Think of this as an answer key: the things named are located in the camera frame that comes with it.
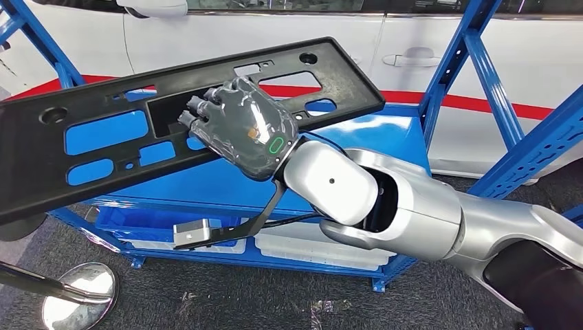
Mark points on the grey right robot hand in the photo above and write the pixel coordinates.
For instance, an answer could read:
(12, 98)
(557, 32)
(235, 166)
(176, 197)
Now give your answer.
(246, 132)

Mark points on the black plastic plate part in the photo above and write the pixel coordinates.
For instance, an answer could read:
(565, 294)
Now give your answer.
(27, 182)

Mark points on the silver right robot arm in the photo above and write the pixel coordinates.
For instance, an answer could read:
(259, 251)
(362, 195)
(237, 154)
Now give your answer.
(423, 214)

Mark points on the white car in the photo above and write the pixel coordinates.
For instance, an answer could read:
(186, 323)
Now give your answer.
(273, 32)

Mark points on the blue plastic bin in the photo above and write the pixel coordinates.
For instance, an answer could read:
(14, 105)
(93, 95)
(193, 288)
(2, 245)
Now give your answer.
(136, 223)

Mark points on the grey carpet mat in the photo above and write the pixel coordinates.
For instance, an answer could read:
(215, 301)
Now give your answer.
(227, 300)

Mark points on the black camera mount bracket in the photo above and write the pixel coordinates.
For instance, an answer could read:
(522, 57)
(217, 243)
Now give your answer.
(268, 209)

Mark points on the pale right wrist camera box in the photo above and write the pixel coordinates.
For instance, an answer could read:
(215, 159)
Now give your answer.
(196, 232)

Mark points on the chrome stanchion post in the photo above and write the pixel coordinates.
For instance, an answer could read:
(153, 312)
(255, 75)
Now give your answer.
(82, 296)

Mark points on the black stanchion post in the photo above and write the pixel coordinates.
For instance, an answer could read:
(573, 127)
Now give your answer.
(18, 230)

